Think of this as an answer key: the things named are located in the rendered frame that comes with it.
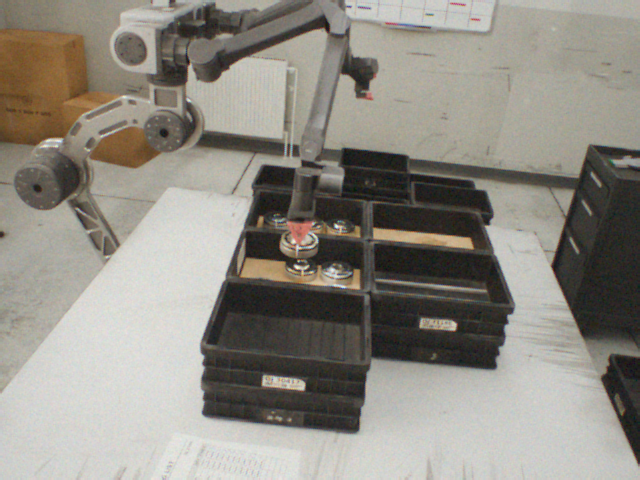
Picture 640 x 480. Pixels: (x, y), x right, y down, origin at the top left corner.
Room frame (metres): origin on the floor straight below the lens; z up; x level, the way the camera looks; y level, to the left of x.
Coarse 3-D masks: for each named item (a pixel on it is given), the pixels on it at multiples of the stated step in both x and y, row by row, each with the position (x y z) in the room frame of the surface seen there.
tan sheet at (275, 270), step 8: (248, 264) 1.64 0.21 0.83; (256, 264) 1.64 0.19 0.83; (264, 264) 1.65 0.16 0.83; (272, 264) 1.65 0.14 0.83; (280, 264) 1.66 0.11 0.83; (248, 272) 1.59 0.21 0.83; (256, 272) 1.60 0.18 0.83; (264, 272) 1.60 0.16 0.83; (272, 272) 1.61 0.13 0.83; (280, 272) 1.61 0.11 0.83; (280, 280) 1.57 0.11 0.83; (288, 280) 1.57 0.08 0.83; (312, 280) 1.58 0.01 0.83; (320, 280) 1.59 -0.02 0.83
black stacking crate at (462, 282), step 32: (384, 256) 1.67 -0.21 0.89; (416, 256) 1.67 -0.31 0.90; (448, 256) 1.67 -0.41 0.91; (480, 256) 1.67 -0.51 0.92; (384, 288) 1.58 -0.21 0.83; (416, 288) 1.59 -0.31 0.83; (480, 288) 1.63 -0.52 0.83; (384, 320) 1.40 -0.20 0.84; (416, 320) 1.40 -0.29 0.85; (480, 320) 1.39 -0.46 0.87
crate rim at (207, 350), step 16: (224, 288) 1.35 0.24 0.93; (288, 288) 1.38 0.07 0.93; (304, 288) 1.38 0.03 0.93; (320, 288) 1.39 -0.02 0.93; (368, 304) 1.34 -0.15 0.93; (208, 320) 1.20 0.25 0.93; (368, 320) 1.26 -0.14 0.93; (208, 336) 1.14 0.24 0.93; (368, 336) 1.20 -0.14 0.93; (208, 352) 1.10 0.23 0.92; (224, 352) 1.10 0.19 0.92; (240, 352) 1.10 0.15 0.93; (256, 352) 1.10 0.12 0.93; (272, 352) 1.10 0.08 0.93; (368, 352) 1.14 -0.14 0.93; (320, 368) 1.09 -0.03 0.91; (336, 368) 1.09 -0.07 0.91; (352, 368) 1.09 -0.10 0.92; (368, 368) 1.10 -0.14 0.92
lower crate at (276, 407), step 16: (208, 384) 1.10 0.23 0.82; (208, 400) 1.11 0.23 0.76; (224, 400) 1.11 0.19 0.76; (240, 400) 1.11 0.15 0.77; (256, 400) 1.11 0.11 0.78; (272, 400) 1.11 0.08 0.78; (288, 400) 1.09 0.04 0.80; (304, 400) 1.09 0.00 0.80; (320, 400) 1.09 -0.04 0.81; (336, 400) 1.09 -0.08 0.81; (352, 400) 1.09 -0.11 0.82; (208, 416) 1.10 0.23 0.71; (224, 416) 1.10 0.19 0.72; (240, 416) 1.11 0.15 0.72; (256, 416) 1.10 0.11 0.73; (272, 416) 1.10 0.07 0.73; (288, 416) 1.10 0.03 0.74; (304, 416) 1.10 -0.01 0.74; (320, 416) 1.10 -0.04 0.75; (336, 416) 1.10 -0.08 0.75; (352, 416) 1.10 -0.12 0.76; (352, 432) 1.09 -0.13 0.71
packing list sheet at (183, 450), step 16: (176, 448) 1.00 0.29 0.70; (192, 448) 1.01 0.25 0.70; (208, 448) 1.01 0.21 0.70; (224, 448) 1.02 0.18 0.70; (240, 448) 1.02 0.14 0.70; (256, 448) 1.03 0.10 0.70; (272, 448) 1.03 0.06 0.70; (160, 464) 0.95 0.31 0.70; (176, 464) 0.96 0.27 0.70; (192, 464) 0.96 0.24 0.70; (208, 464) 0.97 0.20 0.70; (224, 464) 0.97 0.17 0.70; (240, 464) 0.97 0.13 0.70; (256, 464) 0.98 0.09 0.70; (272, 464) 0.98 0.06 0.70; (288, 464) 0.99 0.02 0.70
